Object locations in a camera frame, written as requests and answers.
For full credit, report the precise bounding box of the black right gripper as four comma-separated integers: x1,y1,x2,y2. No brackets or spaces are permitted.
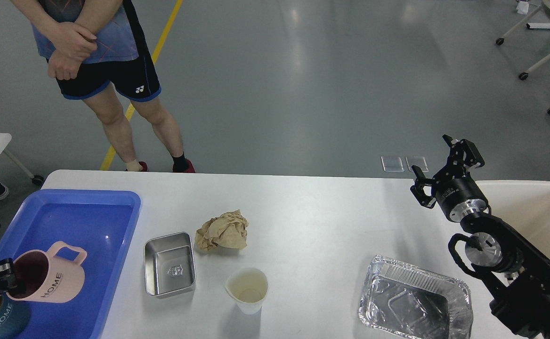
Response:
410,135,489,223

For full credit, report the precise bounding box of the pink home mug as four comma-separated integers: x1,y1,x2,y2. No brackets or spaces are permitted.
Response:
6,241,88,303

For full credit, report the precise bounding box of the aluminium foil tray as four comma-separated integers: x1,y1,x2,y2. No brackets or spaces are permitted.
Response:
357,255,474,339

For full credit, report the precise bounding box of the square stainless steel tin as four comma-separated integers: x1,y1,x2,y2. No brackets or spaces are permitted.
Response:
144,232,197,299

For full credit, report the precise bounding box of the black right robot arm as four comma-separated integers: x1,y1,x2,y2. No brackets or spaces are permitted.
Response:
410,135,550,339

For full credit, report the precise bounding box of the dark blue home mug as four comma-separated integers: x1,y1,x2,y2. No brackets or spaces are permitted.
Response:
0,296,31,339

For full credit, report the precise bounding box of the beige plastic bin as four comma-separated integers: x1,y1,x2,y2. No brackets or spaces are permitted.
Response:
475,181,550,339

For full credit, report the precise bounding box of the blue plastic tray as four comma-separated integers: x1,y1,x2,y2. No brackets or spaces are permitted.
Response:
0,189,141,339

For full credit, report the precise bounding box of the white wheeled chair base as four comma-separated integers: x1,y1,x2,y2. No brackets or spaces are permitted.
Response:
495,0,550,116

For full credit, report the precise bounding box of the crumpled brown paper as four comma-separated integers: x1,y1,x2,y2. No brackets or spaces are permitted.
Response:
194,210,249,251

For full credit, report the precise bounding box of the white paper cup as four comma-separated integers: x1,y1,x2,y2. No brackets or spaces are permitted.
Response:
224,267,269,315

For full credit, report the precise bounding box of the person in patterned shirt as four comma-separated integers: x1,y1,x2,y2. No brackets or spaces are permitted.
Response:
13,0,195,172

